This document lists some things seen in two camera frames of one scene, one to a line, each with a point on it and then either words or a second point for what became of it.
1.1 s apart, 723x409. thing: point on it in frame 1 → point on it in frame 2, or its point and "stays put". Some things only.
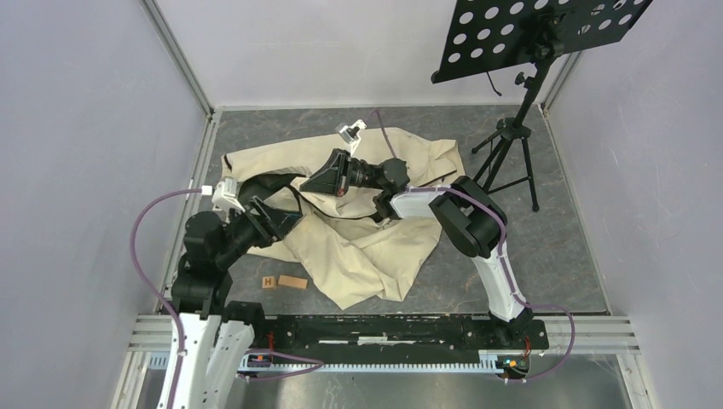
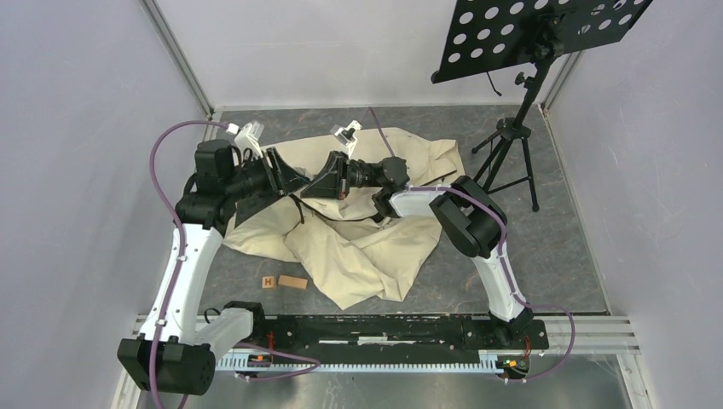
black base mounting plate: [385, 338] stays put
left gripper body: [255, 231] → [264, 182]
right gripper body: [359, 175] stays put
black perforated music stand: [487, 37] stays put
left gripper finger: [276, 221] → [284, 178]
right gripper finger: [331, 176] stays put
